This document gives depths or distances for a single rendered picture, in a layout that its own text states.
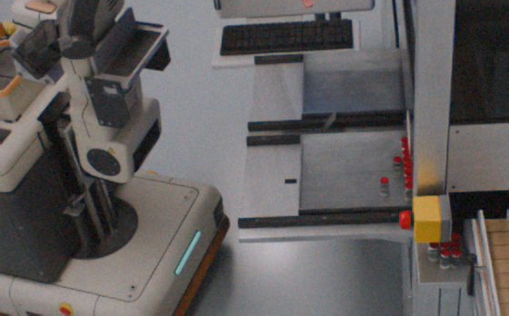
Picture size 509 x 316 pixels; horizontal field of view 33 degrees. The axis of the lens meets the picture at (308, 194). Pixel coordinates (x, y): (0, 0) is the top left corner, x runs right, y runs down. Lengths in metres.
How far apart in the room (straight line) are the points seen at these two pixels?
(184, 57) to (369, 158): 2.06
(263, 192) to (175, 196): 0.93
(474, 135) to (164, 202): 1.46
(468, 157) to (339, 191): 0.39
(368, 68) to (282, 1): 0.47
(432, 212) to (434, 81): 0.29
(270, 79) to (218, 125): 1.27
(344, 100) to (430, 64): 0.70
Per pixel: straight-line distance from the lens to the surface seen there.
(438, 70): 1.65
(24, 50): 2.13
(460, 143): 1.77
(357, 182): 2.08
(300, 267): 3.06
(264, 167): 2.14
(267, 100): 2.34
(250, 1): 2.76
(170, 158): 3.55
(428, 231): 1.81
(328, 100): 2.31
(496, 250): 1.88
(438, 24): 1.59
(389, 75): 2.39
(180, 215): 2.91
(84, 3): 1.90
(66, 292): 2.80
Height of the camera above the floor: 2.34
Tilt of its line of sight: 45 degrees down
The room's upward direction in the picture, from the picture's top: 6 degrees counter-clockwise
